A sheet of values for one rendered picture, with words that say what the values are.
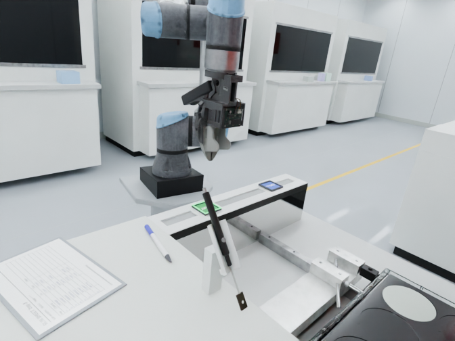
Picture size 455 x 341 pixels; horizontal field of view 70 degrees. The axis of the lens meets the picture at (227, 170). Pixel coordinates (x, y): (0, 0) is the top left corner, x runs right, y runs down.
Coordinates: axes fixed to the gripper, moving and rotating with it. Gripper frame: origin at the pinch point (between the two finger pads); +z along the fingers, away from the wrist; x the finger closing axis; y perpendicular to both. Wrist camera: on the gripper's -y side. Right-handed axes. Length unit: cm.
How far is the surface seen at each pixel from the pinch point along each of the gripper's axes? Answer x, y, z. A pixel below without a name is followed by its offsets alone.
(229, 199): 9.4, -0.6, 15.0
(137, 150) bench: 131, -278, 102
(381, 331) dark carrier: 4, 46, 21
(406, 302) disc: 16, 47, 21
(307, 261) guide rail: 17.3, 22.6, 25.6
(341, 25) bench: 566, -292, -78
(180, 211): -6.5, -1.7, 14.6
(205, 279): -20.0, 24.3, 11.3
